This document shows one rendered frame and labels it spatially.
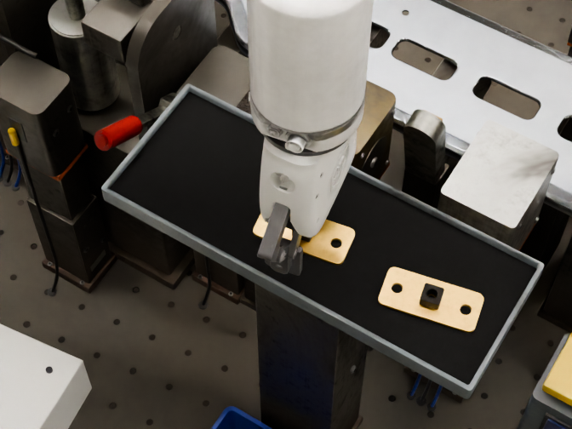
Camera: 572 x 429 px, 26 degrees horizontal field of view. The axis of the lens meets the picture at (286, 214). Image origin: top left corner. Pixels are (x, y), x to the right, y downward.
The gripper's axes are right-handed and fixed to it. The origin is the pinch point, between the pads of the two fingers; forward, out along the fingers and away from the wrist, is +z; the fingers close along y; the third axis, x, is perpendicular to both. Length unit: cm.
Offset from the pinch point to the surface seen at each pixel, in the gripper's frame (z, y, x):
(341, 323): 2.3, -7.0, -6.2
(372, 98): 10.6, 21.7, 1.3
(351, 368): 26.2, 0.0, -5.5
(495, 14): 49, 70, -2
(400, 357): 2.6, -7.9, -11.7
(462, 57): 18.5, 36.7, -4.4
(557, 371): 2.5, -4.2, -24.0
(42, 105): 10.5, 8.2, 31.7
